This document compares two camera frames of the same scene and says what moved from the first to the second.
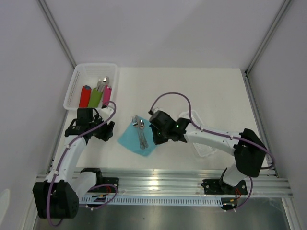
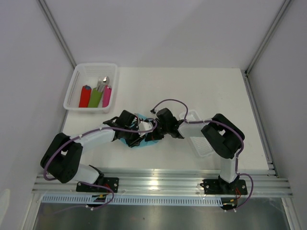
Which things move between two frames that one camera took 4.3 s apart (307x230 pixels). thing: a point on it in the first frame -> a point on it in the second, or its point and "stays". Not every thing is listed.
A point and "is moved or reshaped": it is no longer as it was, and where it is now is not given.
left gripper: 107,132 -> 136,141
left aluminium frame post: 44,7 stays
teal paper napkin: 130,138 is moved or reshaped
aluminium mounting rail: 189,182 stays
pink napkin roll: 107,96 stays
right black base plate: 216,186 stays
